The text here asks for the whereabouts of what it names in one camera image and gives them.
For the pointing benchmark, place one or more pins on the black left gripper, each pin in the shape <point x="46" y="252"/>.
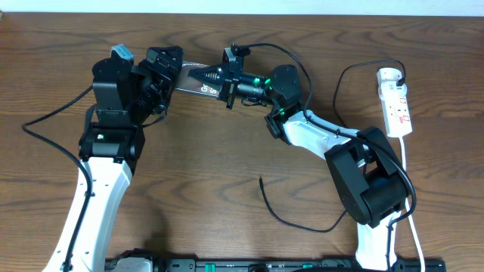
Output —
<point x="164" y="63"/>

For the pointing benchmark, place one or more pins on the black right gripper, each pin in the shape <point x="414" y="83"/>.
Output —
<point x="221" y="75"/>

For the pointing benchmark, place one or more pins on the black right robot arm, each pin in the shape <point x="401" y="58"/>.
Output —
<point x="371" y="182"/>

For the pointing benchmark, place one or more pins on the white USB charger adapter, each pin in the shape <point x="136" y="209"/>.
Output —
<point x="390" y="83"/>

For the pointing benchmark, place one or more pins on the white power strip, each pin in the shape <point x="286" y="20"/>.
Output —
<point x="396" y="116"/>

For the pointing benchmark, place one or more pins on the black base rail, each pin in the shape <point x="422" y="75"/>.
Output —
<point x="143" y="260"/>

